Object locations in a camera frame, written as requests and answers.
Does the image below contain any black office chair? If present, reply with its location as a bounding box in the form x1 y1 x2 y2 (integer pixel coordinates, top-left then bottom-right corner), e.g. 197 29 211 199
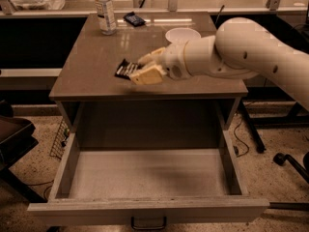
0 100 46 203

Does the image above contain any rxbar chocolate bar wrapper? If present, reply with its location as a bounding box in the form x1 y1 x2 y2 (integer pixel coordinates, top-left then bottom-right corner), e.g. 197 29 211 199
115 59 142 79

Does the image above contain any wire mesh basket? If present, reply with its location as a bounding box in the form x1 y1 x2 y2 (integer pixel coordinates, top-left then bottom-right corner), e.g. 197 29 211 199
49 120 70 160

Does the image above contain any black table leg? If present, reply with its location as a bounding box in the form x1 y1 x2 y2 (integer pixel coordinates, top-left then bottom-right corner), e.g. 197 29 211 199
239 101 266 154

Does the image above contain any grey cabinet with top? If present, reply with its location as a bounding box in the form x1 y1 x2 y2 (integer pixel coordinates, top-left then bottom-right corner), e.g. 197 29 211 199
50 13 247 150

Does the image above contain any dark blue snack packet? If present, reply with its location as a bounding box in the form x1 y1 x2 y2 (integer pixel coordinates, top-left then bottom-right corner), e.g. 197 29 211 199
124 12 146 27

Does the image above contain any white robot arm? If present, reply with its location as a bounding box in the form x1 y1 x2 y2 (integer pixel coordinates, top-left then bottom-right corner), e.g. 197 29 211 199
129 17 309 110

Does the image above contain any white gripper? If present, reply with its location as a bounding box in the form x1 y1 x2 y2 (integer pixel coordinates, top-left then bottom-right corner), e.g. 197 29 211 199
129 43 190 85

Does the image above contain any clear plastic water bottle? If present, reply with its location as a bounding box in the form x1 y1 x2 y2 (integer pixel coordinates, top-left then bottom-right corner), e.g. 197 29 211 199
95 0 117 35

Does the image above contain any white ceramic bowl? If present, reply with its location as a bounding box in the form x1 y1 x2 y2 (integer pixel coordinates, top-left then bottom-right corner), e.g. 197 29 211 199
165 28 201 44

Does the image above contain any open grey top drawer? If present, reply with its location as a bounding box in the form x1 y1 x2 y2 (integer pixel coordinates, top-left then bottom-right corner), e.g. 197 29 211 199
27 100 270 226

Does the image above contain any black floor cable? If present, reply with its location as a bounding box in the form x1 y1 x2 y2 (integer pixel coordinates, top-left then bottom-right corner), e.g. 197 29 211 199
233 113 251 159

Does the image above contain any black drawer handle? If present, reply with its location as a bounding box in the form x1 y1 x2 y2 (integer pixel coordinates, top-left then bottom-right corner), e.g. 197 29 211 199
130 217 167 231

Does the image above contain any black chair base caster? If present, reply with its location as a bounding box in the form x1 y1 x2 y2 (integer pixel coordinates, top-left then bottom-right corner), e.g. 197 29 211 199
272 152 309 184

